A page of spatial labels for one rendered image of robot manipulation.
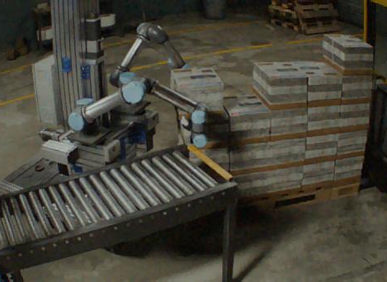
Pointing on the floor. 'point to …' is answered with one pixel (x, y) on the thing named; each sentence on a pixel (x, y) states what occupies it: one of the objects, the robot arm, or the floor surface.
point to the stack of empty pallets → (287, 9)
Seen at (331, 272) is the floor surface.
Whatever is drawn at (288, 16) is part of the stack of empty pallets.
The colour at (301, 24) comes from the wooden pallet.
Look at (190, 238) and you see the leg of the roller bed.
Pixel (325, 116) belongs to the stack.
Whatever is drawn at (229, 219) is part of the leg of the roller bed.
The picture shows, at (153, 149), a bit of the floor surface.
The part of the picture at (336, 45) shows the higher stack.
